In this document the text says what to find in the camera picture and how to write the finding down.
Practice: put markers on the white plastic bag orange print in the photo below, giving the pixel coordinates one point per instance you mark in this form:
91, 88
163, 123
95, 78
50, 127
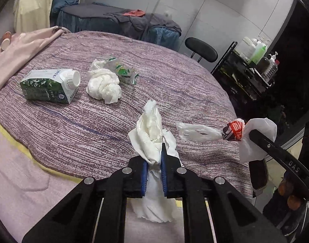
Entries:
200, 133

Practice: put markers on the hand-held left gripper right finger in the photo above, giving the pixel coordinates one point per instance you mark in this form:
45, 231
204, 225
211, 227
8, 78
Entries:
164, 172

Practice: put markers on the clear green wrapper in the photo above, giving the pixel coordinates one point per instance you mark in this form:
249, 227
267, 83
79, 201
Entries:
124, 70

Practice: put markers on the red cloth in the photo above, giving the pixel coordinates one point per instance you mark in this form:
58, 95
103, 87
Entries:
134, 13

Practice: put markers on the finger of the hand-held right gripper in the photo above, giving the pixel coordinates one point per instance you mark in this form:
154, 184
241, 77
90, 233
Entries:
278, 154

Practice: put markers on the black trolley cart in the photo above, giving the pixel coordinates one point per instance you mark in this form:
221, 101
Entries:
245, 78

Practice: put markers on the white pump bottle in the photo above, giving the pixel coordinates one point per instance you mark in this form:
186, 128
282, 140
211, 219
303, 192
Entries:
247, 47

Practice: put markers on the dark brown bottle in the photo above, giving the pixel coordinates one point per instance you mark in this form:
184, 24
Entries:
264, 63

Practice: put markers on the pink dotted blanket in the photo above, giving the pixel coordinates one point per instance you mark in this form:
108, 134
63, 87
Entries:
30, 43

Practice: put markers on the black stool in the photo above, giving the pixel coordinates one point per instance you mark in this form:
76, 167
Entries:
200, 48

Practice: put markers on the dark brown trash bin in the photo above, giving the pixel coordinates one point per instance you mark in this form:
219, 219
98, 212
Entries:
258, 174

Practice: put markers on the white tissue paper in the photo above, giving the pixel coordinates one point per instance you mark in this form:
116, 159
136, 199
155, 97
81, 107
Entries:
150, 129

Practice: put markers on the clear bottle red cap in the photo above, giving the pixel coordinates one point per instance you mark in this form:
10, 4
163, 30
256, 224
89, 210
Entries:
271, 67

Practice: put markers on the red paper cup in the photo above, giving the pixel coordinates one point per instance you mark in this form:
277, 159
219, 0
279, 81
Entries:
7, 34

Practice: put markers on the purple striped blanket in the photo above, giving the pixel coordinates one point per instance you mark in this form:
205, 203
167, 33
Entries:
93, 131

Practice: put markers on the green milk carton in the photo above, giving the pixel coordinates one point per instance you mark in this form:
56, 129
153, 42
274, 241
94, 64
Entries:
48, 86

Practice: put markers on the knotted white tissue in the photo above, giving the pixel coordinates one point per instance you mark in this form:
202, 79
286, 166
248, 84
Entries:
103, 86

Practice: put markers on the cream cloth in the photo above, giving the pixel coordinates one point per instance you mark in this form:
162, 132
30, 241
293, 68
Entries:
33, 5

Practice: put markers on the massage bed grey cover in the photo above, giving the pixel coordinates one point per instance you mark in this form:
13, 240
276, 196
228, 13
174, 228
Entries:
93, 12

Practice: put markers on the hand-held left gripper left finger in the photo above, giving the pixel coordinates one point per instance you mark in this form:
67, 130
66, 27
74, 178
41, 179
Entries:
144, 174

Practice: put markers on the white paper cup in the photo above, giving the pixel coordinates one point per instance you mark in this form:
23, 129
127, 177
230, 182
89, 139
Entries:
5, 45

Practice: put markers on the dark cloth with orange spots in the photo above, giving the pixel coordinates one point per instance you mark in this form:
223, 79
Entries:
276, 207

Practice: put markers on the green bottle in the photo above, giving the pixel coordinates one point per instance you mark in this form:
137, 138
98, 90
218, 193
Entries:
259, 50

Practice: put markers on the light lilac bed sheet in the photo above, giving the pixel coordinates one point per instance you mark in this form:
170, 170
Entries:
30, 182

